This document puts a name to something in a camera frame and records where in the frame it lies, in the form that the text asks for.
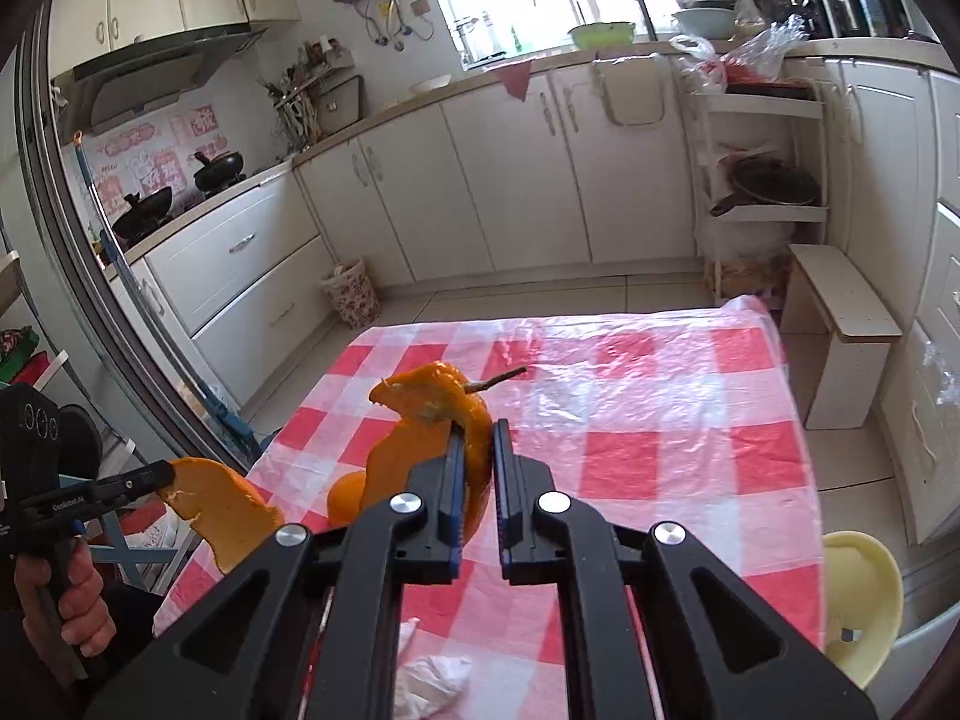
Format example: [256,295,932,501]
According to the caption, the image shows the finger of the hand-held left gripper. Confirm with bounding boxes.
[94,486,164,517]
[96,462,179,497]

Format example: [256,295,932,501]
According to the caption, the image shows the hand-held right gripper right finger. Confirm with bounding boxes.
[491,418,878,720]

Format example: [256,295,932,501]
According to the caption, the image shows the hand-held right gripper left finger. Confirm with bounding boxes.
[82,424,470,720]

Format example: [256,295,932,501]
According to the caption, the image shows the orange peel with stem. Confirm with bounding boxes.
[367,361,527,545]

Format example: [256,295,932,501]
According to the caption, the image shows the peeled orange fruit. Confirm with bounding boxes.
[327,468,374,530]

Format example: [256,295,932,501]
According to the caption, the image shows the white paper towel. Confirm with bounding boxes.
[392,617,476,720]

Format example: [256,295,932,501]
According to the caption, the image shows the person's left forearm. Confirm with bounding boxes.
[0,600,91,720]

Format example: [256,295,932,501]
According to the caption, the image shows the person's left hand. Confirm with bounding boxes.
[13,538,119,682]

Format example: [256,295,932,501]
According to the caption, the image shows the red printed shopping bag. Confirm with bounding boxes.
[120,499,186,593]

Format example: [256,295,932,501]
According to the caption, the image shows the red ridged item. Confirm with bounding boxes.
[0,349,52,385]

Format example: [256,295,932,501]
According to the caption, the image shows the red checked plastic tablecloth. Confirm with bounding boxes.
[154,296,827,720]

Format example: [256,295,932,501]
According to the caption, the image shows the floral wastebasket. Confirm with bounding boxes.
[320,256,383,330]

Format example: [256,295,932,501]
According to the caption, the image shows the white two drawer cabinet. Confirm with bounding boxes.
[103,163,340,415]

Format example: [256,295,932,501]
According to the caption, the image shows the black stove wok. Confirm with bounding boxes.
[192,150,248,194]
[109,186,176,246]

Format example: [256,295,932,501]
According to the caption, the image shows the white door base cabinets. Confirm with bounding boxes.
[291,52,712,292]

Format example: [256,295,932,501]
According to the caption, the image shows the pale yellow plastic tub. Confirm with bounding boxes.
[820,529,906,692]

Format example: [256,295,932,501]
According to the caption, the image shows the range hood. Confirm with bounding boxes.
[51,22,269,132]

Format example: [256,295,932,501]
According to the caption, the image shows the white step stool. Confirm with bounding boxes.
[786,243,905,434]

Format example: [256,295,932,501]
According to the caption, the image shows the red cloth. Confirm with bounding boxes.
[490,60,539,103]

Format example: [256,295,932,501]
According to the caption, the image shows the white hanging door rack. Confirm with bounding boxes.
[591,52,670,128]

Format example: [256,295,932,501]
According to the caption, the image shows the small thin clear bag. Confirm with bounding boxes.
[919,337,960,410]

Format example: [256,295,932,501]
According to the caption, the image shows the white tiered rack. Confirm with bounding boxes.
[685,79,831,302]

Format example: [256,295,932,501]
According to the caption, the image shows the green basin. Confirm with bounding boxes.
[567,21,638,50]

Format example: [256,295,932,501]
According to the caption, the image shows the white red plastic bag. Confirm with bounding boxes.
[669,34,730,92]

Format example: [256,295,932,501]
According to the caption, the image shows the chrome faucet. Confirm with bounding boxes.
[531,0,588,29]

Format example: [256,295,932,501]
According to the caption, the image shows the black faucet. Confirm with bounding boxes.
[622,0,659,44]

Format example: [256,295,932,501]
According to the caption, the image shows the teal basin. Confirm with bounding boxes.
[670,6,741,41]

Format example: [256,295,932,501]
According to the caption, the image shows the large crinkled clear bag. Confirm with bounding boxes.
[722,13,809,85]

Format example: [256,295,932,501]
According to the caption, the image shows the white shelf blue cross frame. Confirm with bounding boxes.
[0,247,190,595]

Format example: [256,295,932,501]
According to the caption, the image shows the grey sliding door frame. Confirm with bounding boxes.
[13,22,252,470]

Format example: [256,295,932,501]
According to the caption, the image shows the pink wall stickers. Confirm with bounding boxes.
[88,103,227,220]

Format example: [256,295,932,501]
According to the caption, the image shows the wall utensil rack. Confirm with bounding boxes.
[257,36,366,160]

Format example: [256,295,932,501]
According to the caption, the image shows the black wok with handle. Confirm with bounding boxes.
[709,155,823,220]

